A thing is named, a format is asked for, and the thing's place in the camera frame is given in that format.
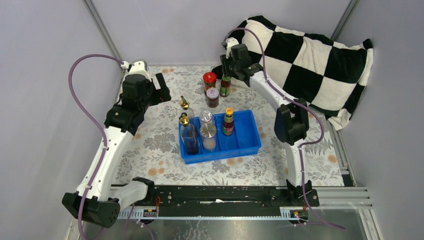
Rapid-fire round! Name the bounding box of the glass oil bottle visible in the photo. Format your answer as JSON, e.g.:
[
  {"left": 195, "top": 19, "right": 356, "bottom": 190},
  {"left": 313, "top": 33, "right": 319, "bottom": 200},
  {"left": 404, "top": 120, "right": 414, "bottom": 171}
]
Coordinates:
[
  {"left": 179, "top": 112, "right": 199, "bottom": 155},
  {"left": 180, "top": 95, "right": 199, "bottom": 136}
]

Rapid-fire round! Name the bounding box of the sauce bottle yellow cap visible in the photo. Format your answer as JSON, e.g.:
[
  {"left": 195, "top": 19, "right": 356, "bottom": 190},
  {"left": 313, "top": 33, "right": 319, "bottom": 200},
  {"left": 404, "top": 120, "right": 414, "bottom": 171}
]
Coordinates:
[
  {"left": 219, "top": 76, "right": 231, "bottom": 97},
  {"left": 222, "top": 107, "right": 234, "bottom": 136}
]

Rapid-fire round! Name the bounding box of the red lid chili jar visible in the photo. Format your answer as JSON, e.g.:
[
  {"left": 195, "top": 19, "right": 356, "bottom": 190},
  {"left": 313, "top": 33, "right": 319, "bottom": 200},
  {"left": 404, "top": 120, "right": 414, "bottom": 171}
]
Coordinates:
[{"left": 202, "top": 71, "right": 217, "bottom": 94}]

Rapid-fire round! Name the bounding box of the white lid sauce jar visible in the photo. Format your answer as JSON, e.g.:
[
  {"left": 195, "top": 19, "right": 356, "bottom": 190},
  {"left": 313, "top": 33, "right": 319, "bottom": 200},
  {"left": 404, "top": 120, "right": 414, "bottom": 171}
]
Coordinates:
[{"left": 206, "top": 87, "right": 220, "bottom": 108}]

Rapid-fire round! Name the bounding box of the tall glass spice canister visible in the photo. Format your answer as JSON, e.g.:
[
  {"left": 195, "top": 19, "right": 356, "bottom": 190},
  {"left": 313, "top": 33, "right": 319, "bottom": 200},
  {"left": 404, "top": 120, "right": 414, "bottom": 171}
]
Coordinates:
[{"left": 199, "top": 122, "right": 217, "bottom": 152}]

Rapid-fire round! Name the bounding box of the blue divided plastic bin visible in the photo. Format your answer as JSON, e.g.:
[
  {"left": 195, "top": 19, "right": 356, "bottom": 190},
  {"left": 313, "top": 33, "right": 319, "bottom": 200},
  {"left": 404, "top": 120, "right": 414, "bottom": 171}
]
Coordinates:
[{"left": 179, "top": 110, "right": 262, "bottom": 164}]

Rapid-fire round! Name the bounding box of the metal lid shaker jar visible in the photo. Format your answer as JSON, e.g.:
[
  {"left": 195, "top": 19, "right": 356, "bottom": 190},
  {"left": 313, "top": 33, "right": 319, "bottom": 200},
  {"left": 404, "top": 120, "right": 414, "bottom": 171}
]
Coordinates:
[{"left": 199, "top": 109, "right": 214, "bottom": 126}]

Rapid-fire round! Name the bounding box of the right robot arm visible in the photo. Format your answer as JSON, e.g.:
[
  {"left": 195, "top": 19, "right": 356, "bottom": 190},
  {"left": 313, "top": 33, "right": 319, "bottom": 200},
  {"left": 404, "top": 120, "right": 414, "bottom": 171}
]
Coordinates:
[{"left": 220, "top": 42, "right": 312, "bottom": 206}]

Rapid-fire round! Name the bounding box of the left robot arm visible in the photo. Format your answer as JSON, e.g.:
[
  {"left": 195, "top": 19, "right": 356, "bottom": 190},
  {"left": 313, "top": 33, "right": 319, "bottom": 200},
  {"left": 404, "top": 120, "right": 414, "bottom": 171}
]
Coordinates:
[{"left": 62, "top": 73, "right": 172, "bottom": 228}]

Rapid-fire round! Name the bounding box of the floral fern tablecloth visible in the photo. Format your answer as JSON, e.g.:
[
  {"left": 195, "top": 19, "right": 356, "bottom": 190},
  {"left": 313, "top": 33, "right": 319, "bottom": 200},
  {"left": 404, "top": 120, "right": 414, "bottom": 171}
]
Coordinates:
[{"left": 99, "top": 65, "right": 345, "bottom": 187}]

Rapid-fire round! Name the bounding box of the black white checkered pillow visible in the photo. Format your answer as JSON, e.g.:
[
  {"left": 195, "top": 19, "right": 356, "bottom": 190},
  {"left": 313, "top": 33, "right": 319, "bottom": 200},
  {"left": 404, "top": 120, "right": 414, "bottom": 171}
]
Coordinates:
[{"left": 230, "top": 15, "right": 374, "bottom": 130}]

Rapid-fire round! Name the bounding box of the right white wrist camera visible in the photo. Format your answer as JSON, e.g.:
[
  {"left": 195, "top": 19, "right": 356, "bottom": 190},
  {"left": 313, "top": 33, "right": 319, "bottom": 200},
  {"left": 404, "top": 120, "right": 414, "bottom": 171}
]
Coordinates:
[{"left": 222, "top": 37, "right": 239, "bottom": 59}]

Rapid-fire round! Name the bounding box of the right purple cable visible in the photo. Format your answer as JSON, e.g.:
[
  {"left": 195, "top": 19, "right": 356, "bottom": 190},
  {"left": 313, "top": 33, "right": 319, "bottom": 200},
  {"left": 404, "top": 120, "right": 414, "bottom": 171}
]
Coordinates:
[{"left": 222, "top": 27, "right": 347, "bottom": 230}]

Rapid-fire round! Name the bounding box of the purple cable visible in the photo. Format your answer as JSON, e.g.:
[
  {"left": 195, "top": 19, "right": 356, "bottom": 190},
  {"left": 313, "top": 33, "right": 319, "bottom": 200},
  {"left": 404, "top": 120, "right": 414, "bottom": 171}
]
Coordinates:
[
  {"left": 68, "top": 53, "right": 133, "bottom": 240},
  {"left": 222, "top": 27, "right": 347, "bottom": 230}
]

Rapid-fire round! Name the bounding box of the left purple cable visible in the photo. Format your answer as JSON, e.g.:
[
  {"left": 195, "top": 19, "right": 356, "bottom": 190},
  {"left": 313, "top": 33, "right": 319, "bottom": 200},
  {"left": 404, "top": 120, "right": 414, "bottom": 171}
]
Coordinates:
[{"left": 68, "top": 53, "right": 133, "bottom": 240}]

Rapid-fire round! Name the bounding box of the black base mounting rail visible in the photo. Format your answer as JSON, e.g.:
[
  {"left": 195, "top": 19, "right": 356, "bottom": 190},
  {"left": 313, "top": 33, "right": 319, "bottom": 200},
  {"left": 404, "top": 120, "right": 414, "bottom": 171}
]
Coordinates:
[{"left": 135, "top": 182, "right": 320, "bottom": 218}]

